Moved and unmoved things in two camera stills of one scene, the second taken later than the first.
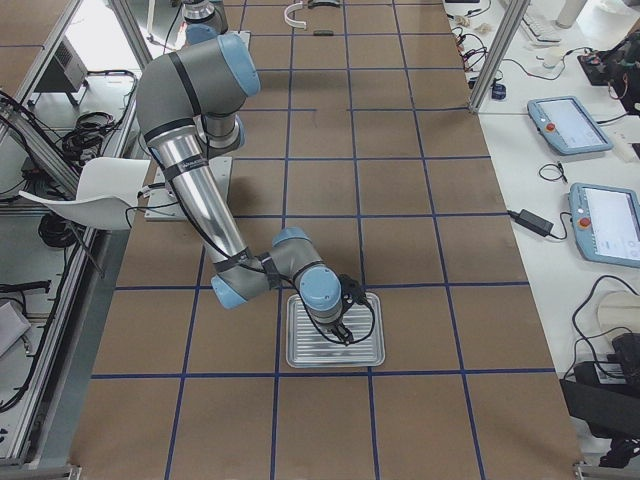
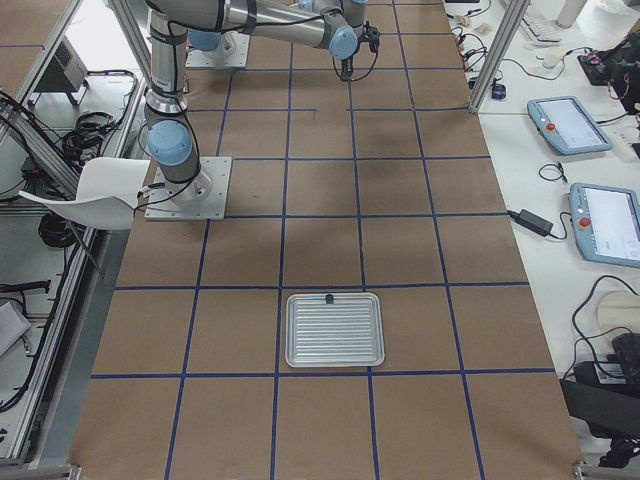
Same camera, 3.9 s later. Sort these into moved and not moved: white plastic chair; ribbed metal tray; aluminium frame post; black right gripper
Moved: black right gripper
Not moved: ribbed metal tray; white plastic chair; aluminium frame post
